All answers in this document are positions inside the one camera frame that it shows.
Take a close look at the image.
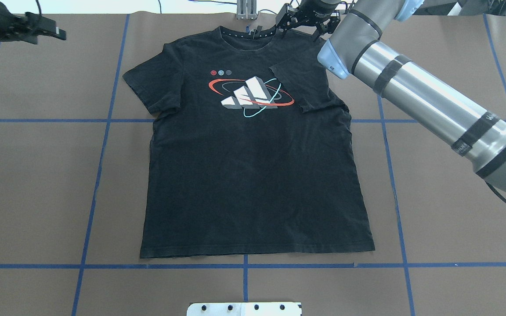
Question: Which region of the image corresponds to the aluminium frame post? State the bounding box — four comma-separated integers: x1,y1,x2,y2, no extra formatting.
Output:
236,0,258,20

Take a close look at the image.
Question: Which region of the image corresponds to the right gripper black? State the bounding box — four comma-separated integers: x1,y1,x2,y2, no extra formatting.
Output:
276,4,340,40

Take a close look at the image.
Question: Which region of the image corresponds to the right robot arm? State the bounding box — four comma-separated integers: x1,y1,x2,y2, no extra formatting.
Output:
276,0,506,192

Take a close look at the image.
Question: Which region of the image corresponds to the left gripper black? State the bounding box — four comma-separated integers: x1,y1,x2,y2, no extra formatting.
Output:
0,0,68,44

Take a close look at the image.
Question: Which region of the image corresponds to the black graphic t-shirt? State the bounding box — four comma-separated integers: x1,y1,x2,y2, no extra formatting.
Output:
123,26,374,259

